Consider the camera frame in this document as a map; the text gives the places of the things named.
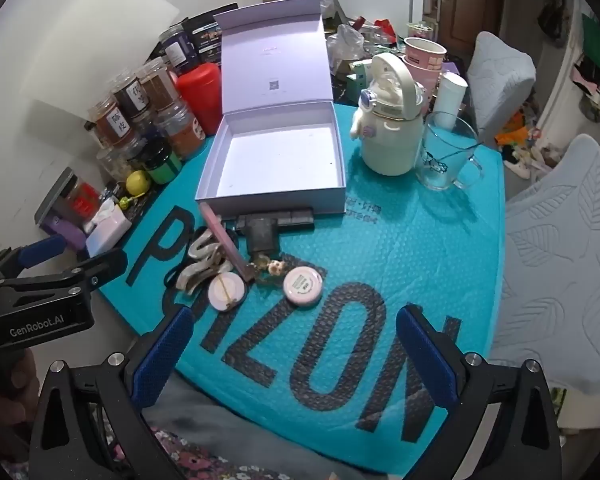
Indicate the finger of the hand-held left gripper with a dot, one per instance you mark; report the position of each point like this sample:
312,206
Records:
100,267
40,252

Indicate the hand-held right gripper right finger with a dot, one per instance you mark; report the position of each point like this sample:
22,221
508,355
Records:
427,360

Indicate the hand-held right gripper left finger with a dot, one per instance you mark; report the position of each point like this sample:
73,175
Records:
162,360

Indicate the beige marbled hair claw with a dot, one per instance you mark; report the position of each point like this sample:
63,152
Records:
202,260

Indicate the pink rectangular stick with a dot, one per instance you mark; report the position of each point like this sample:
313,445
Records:
225,240

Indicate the gold hair accessory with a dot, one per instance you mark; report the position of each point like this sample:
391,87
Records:
275,267

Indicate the pink compact with label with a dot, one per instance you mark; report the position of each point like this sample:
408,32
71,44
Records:
302,285

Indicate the black ribbed cylinder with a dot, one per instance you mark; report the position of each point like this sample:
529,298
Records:
300,218

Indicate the lilac gift box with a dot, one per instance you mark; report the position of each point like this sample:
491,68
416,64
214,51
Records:
280,150

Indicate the person's left hand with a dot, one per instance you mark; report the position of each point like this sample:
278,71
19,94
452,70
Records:
22,385

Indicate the purple pouch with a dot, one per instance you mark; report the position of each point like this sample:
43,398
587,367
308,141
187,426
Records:
70,235

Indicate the white tissue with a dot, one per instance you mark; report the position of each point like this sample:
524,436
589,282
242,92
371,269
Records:
107,212

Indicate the red label jar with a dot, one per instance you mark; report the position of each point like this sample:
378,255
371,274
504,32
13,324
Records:
77,200

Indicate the small green toy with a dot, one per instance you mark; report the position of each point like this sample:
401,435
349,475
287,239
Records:
124,203

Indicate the grey cloth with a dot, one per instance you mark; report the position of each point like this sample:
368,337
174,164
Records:
220,410

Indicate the lemon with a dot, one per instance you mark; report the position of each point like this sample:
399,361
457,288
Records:
138,183

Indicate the jar of pale contents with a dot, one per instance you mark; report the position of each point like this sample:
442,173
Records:
114,165

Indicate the floral cloth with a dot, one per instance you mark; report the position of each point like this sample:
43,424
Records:
205,455

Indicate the teal bubble mailer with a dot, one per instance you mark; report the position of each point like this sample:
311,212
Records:
380,260

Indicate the green banded jar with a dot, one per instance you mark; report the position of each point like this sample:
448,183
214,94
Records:
161,165

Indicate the jar of orange-brown peel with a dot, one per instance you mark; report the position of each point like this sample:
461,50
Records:
109,125

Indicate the jar of red-orange powder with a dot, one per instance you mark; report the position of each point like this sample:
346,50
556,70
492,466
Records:
182,132

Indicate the chair with grey quilted cover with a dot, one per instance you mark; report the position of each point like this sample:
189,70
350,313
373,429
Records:
502,80
560,270

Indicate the jar of dark contents with label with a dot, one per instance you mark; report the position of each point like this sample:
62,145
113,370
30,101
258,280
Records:
130,95

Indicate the glass mug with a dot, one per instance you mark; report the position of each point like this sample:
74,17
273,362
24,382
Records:
442,170

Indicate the jar of brown contents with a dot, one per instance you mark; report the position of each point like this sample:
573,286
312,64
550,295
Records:
159,82

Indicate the red canister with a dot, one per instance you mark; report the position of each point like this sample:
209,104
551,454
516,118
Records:
200,95

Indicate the cream water bottle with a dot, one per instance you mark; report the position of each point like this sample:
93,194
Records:
385,145

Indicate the dark purple jar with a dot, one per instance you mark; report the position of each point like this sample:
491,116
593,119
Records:
177,47

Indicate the black printed package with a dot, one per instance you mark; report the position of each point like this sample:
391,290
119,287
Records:
202,24
209,50

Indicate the white cylinder container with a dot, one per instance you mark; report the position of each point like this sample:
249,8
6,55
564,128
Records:
452,95

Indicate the pink paper cup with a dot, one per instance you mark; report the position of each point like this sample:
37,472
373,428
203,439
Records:
422,80
425,52

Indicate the green white medicine box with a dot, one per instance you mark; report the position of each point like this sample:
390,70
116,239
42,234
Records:
362,77

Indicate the clear plastic bag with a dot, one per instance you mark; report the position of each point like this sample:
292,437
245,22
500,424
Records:
345,47

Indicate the clear cup with pink print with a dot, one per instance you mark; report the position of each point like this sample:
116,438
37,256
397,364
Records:
422,30

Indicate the red plastic wrapper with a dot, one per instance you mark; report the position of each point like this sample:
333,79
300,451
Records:
386,30

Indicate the green bag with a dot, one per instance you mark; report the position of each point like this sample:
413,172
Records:
596,45

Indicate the brown door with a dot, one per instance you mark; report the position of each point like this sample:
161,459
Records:
470,5

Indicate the dark hanging handbag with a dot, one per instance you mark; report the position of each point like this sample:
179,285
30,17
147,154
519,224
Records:
554,17

